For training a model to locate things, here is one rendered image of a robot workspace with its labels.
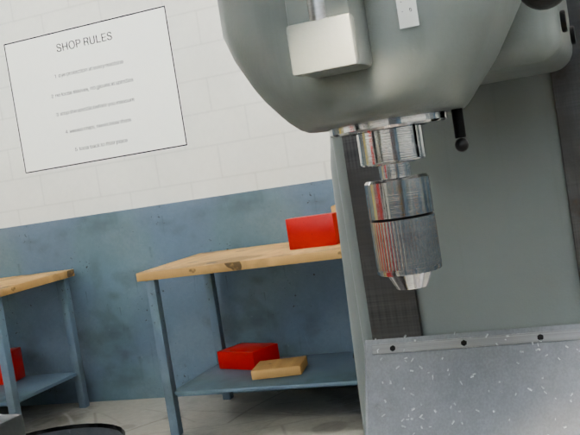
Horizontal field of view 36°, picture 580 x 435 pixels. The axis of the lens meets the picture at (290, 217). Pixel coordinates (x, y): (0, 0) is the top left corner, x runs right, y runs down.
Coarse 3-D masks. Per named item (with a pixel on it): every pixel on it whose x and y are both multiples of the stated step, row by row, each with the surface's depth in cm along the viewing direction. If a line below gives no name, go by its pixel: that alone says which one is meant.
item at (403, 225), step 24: (408, 192) 62; (384, 216) 63; (408, 216) 62; (432, 216) 63; (384, 240) 63; (408, 240) 62; (432, 240) 63; (384, 264) 63; (408, 264) 62; (432, 264) 63
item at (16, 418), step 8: (0, 416) 83; (8, 416) 83; (16, 416) 83; (0, 424) 81; (8, 424) 81; (16, 424) 82; (0, 432) 80; (8, 432) 81; (16, 432) 82; (24, 432) 83
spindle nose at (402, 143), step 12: (372, 132) 62; (384, 132) 62; (396, 132) 62; (408, 132) 62; (420, 132) 63; (360, 144) 64; (372, 144) 62; (384, 144) 62; (396, 144) 62; (408, 144) 62; (420, 144) 63; (360, 156) 64; (372, 156) 63; (384, 156) 62; (396, 156) 62; (408, 156) 62; (420, 156) 63
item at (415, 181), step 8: (408, 176) 62; (416, 176) 62; (424, 176) 63; (368, 184) 64; (376, 184) 63; (384, 184) 62; (392, 184) 62; (400, 184) 62; (408, 184) 62; (416, 184) 62; (424, 184) 63; (368, 192) 64; (376, 192) 63; (384, 192) 62; (392, 192) 62
